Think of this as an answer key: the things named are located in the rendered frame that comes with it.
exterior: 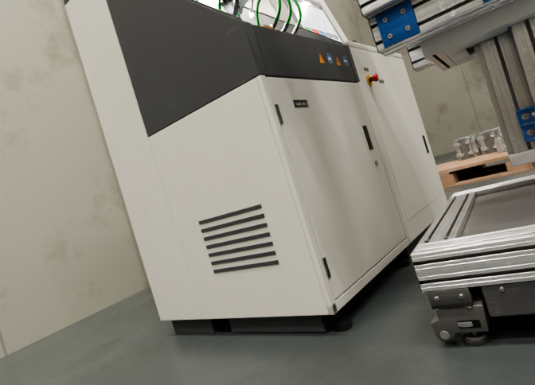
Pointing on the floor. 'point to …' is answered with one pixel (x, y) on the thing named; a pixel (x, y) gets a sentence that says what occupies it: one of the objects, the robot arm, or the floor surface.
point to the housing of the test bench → (134, 161)
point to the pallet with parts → (458, 169)
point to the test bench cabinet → (251, 219)
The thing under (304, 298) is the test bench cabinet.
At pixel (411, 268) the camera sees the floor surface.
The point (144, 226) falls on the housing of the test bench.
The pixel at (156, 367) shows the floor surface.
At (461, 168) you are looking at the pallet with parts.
